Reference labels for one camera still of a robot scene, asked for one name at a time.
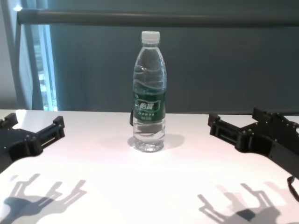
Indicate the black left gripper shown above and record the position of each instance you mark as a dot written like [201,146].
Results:
[16,144]

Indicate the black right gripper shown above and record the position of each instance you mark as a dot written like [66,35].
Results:
[275,140]

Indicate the clear water bottle green label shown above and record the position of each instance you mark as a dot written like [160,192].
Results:
[149,70]

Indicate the green YES button black base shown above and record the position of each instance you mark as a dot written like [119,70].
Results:
[130,117]

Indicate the grey slanted frame post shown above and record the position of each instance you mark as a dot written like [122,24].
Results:
[33,70]

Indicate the grey horizontal rail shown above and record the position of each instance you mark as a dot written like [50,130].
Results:
[93,16]

